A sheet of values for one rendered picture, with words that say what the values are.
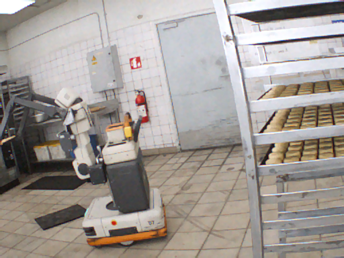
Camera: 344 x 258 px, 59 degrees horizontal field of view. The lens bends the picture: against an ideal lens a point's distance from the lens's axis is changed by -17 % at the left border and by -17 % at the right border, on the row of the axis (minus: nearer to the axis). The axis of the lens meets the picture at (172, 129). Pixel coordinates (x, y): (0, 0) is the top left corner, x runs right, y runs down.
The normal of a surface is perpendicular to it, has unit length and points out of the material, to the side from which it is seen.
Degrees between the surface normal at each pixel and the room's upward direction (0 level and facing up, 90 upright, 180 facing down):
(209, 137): 90
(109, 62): 90
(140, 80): 90
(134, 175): 90
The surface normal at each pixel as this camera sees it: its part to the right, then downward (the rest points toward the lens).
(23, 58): -0.33, 0.21
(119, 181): 0.05, 0.15
